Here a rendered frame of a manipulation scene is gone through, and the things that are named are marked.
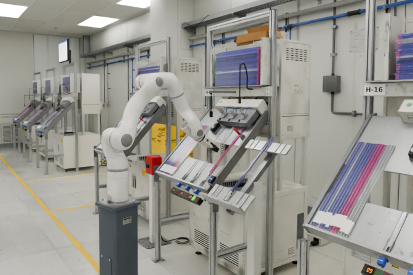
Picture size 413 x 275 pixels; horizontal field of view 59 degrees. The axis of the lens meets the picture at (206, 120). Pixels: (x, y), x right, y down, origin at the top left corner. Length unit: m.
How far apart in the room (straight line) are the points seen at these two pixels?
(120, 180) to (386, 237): 1.33
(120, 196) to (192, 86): 2.04
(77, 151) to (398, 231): 5.84
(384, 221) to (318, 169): 2.57
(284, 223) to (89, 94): 4.80
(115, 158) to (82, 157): 4.79
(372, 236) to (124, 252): 1.30
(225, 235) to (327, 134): 1.80
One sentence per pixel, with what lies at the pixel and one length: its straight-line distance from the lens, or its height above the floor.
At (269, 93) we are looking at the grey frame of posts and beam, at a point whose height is 1.33.
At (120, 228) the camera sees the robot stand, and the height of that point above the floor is 0.58.
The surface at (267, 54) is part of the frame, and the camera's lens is 2.56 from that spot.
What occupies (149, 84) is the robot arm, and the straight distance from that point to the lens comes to 2.13.
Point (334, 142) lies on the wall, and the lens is 4.03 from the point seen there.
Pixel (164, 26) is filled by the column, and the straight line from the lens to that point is 5.81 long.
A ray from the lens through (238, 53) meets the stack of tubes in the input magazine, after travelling 2.75.
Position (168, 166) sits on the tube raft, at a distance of 2.82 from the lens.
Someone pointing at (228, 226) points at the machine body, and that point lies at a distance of 2.74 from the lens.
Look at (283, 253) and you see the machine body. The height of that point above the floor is 0.15.
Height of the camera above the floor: 1.30
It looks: 3 degrees down
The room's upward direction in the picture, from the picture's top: straight up
